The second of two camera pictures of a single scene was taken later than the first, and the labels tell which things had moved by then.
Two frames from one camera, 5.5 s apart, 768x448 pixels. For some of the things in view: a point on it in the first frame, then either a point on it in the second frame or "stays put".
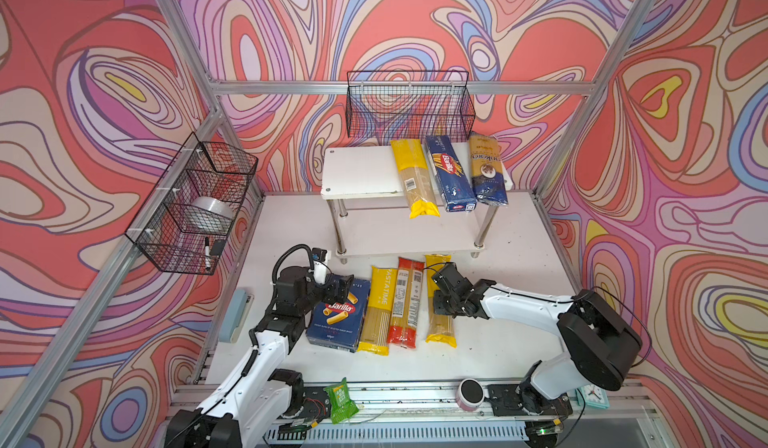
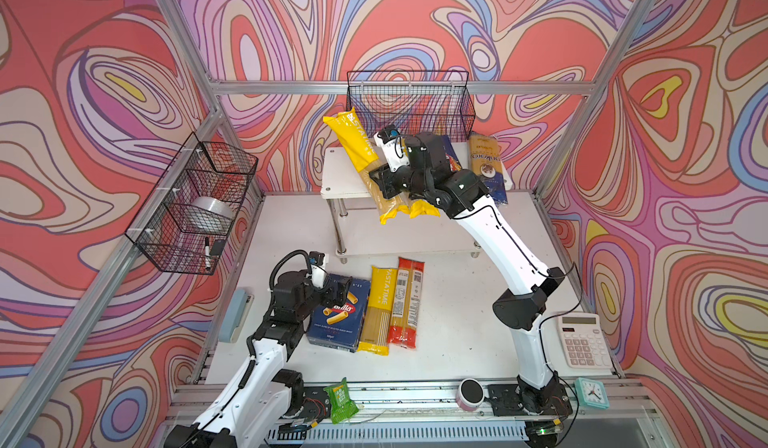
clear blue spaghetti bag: (487, 169) stays put
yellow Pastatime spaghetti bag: (375, 338) stays put
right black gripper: (438, 296) to (386, 180)
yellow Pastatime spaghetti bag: (440, 327) to (364, 154)
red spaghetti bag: (406, 304) stays put
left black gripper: (340, 290) stays put
